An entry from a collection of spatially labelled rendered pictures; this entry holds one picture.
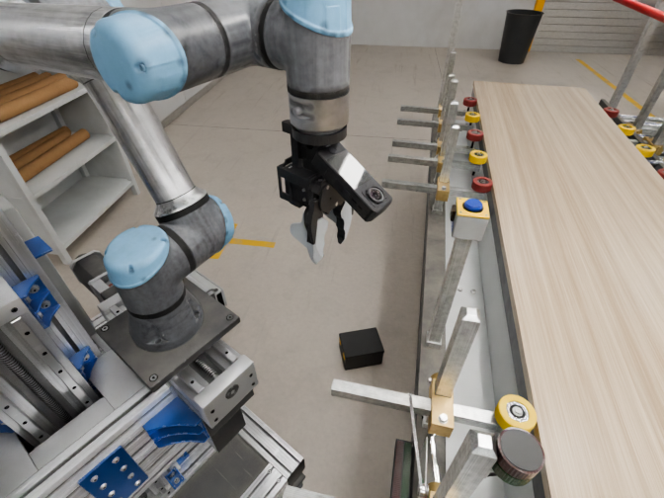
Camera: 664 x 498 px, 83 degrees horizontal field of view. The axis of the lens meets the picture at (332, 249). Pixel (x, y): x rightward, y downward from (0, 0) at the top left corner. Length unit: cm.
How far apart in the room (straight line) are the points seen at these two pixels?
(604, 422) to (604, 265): 56
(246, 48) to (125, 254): 44
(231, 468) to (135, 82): 142
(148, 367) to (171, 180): 38
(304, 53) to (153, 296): 53
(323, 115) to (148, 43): 19
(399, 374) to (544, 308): 99
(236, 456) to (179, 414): 71
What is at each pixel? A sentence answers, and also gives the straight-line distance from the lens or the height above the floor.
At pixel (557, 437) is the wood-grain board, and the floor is 90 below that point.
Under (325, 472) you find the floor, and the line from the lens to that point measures 180.
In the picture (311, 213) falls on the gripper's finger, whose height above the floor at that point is 141.
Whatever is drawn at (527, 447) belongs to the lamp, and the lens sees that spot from 63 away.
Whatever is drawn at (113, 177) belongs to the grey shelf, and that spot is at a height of 14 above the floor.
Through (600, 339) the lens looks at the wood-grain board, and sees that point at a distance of 121.
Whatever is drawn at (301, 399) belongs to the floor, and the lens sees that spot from 193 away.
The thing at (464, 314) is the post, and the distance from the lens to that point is 77.
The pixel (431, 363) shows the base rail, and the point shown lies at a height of 70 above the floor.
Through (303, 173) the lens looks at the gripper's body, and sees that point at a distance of 52.
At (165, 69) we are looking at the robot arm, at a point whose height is 161.
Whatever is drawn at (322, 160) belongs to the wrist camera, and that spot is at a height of 148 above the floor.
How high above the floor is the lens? 171
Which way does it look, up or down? 41 degrees down
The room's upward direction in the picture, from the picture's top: straight up
